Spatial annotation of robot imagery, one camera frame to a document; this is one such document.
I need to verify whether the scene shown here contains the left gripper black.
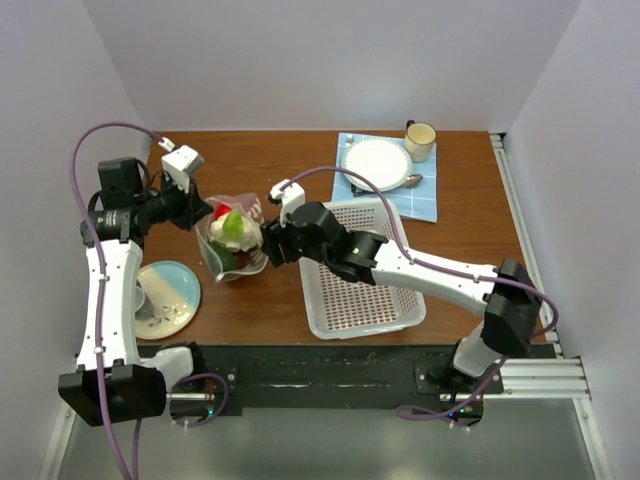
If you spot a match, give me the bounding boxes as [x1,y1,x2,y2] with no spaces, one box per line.
[135,171,214,231]

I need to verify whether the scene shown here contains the clear zip top bag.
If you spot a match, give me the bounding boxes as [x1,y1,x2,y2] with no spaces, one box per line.
[195,193,267,283]

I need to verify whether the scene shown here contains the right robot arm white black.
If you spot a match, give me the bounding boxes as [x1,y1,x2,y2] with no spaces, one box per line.
[260,202,542,393]

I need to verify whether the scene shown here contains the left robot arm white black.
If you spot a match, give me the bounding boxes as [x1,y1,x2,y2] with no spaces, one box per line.
[58,147,213,427]

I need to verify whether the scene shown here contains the fake red apple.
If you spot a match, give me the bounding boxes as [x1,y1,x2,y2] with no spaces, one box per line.
[212,204,233,220]

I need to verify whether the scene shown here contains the fake white cauliflower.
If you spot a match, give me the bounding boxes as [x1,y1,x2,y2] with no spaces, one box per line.
[209,212,262,252]

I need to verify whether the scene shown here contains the fake green pepper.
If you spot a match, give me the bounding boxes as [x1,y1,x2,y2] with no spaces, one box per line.
[211,244,238,272]

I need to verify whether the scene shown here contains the blue beige ceramic plate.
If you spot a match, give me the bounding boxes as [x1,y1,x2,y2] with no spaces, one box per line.
[134,261,201,341]

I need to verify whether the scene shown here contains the white perforated plastic basket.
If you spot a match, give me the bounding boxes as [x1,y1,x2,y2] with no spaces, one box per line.
[299,197,427,340]

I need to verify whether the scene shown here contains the white paper plate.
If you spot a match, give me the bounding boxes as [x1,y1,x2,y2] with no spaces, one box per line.
[339,138,413,192]

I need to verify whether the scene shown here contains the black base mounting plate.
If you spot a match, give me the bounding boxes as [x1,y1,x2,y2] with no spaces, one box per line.
[137,343,557,419]

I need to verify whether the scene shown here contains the metal spoon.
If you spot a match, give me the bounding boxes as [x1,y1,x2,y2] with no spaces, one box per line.
[401,174,424,189]

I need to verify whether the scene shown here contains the cream enamel mug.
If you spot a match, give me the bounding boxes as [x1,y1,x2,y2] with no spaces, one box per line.
[404,120,437,163]

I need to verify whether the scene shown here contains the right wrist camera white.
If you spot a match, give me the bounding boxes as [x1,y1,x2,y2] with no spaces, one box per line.
[268,179,306,227]

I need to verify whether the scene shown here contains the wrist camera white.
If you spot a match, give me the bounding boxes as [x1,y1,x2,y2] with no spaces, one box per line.
[268,179,306,227]
[161,145,204,193]

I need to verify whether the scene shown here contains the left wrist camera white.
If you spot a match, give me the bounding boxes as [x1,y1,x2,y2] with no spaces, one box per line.
[161,145,204,193]

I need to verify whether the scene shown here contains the right side aluminium rail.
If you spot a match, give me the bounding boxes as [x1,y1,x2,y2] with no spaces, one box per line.
[489,133,564,358]

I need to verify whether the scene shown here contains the aluminium frame rail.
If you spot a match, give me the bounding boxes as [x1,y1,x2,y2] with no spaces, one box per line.
[164,355,592,400]

